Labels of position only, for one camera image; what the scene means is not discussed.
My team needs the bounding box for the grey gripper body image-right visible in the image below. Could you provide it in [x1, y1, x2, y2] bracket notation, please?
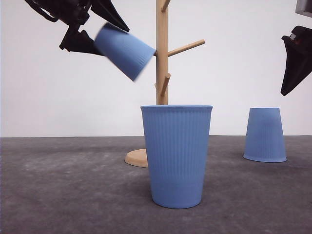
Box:
[295, 0, 312, 18]

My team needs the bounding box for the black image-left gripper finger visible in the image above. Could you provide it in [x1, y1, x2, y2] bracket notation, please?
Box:
[89, 0, 130, 32]
[60, 25, 100, 55]

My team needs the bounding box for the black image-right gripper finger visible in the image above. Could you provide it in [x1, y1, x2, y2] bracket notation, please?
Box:
[281, 26, 312, 96]

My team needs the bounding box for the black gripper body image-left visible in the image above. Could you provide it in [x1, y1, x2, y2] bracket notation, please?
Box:
[25, 0, 92, 34]

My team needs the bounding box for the wooden mug tree stand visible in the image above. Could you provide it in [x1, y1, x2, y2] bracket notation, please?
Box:
[125, 0, 205, 168]

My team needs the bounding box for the blue ribbed cup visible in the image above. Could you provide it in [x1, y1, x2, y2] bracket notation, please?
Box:
[141, 105, 213, 209]
[94, 22, 156, 81]
[243, 107, 287, 162]

